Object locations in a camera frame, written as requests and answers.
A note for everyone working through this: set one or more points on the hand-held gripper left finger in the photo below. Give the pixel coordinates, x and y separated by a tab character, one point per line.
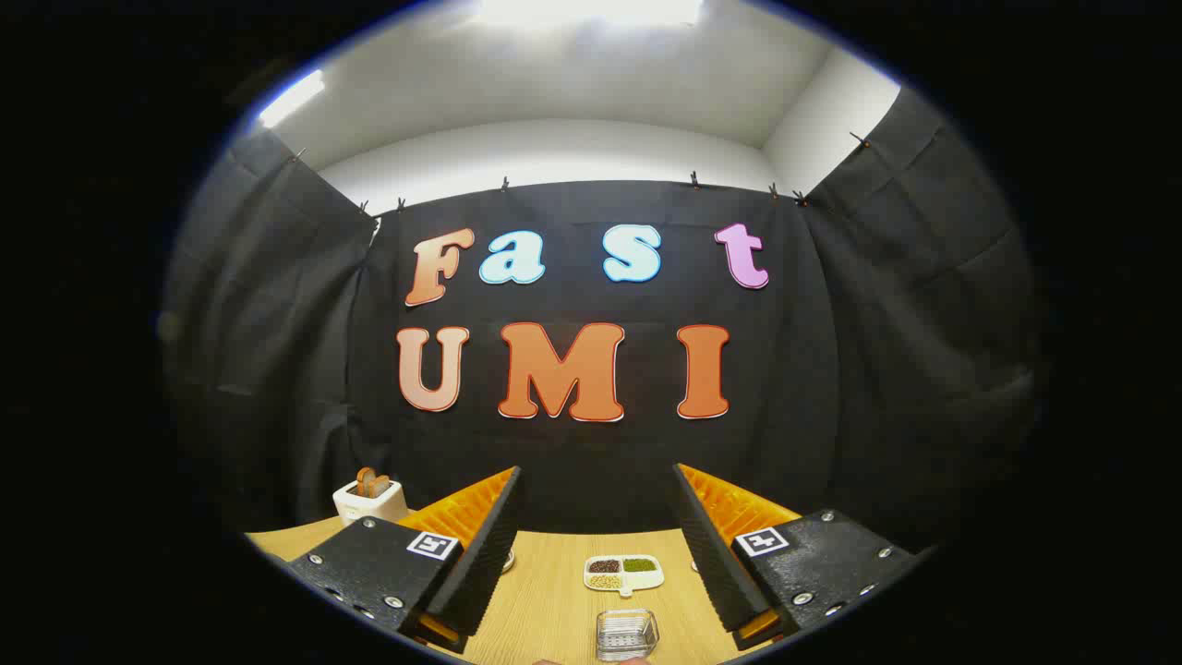
485	554

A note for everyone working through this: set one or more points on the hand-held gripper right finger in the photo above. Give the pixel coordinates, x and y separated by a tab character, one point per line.
716	563

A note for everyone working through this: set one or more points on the white divided dish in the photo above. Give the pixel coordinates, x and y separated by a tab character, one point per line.
642	580

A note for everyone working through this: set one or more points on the pile of green beans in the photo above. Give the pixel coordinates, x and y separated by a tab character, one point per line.
639	564

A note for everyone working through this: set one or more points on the pile of dark beans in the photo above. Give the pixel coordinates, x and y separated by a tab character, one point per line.
604	566

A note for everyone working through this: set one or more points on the pile of yellow soybeans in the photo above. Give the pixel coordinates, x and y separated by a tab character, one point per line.
604	582

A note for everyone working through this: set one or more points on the cream white toaster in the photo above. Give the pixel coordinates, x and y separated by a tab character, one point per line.
369	508

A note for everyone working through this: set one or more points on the brown toasted bread slice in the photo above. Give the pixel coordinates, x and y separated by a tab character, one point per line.
364	480
381	485

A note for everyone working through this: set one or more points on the ceiling light panel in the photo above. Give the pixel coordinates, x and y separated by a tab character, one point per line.
291	97
591	9

